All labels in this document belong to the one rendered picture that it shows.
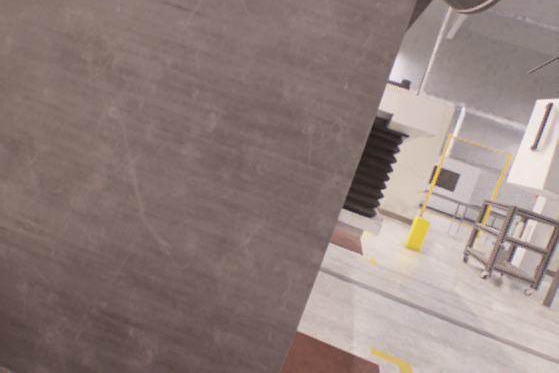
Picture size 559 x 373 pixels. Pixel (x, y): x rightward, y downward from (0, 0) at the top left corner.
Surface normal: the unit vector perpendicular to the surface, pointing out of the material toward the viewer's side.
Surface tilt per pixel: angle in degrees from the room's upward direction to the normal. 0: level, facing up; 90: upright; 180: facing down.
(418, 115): 90
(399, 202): 90
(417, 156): 90
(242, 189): 90
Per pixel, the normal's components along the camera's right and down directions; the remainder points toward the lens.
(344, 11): -0.05, 0.07
